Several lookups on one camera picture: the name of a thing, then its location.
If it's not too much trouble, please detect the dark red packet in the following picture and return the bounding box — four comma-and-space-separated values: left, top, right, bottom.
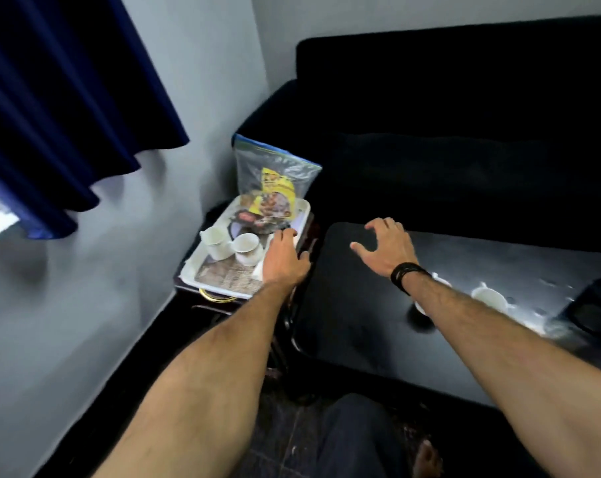
229, 208, 292, 235

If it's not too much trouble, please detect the black side table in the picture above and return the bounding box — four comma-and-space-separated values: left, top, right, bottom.
173, 201, 321, 374

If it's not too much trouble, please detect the person's left hand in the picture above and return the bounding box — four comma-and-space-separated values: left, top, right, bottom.
263, 228, 311, 290

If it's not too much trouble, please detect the white serving tray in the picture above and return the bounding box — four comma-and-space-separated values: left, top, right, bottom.
179, 195, 312, 300

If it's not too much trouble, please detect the patterned brown tray mat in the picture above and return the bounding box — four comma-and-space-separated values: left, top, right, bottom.
194, 254, 264, 296

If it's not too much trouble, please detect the black pouch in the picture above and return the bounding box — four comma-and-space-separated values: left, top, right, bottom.
547, 277, 601, 346

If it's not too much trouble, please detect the clear zip bag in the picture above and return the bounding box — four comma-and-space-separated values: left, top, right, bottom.
232, 133, 323, 217

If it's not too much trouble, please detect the black wristband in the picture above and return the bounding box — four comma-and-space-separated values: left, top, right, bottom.
390, 262, 432, 296

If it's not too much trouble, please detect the white milk jug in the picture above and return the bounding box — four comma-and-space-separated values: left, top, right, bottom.
199, 226, 233, 262

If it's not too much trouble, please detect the white teacup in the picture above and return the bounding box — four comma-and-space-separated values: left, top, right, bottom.
471, 281, 511, 314
414, 272, 453, 317

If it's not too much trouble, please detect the person's left forearm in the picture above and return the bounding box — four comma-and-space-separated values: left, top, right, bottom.
93, 280, 304, 478

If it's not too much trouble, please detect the person's foot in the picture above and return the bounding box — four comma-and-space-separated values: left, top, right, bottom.
412, 439, 444, 478

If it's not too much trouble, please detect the dark blue curtain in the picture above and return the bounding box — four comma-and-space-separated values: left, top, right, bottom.
0, 0, 190, 240

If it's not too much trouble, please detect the yellow snack packet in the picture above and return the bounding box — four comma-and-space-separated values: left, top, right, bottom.
248, 167, 297, 218

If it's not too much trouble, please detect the person's right forearm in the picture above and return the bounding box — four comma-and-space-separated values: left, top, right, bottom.
404, 268, 601, 478

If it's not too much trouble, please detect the person's right hand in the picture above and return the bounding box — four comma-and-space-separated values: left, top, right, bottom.
350, 217, 421, 278

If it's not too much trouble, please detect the person's leg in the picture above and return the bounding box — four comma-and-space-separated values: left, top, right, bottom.
314, 393, 421, 478

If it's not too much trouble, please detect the white cup with gold rim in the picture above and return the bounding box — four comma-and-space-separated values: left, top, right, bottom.
231, 233, 265, 267

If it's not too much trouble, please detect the black sofa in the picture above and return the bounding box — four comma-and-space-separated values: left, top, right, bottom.
232, 14, 601, 254

